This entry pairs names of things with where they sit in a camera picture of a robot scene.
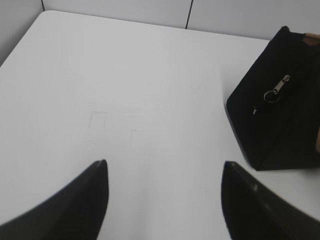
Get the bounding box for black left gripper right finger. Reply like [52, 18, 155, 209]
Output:
[221, 161, 320, 240]

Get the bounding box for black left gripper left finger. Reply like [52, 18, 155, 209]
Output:
[0, 159, 109, 240]

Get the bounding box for black tote bag tan handles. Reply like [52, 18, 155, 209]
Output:
[226, 26, 320, 171]

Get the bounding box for silver zipper pull with ring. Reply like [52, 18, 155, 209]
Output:
[252, 74, 291, 116]

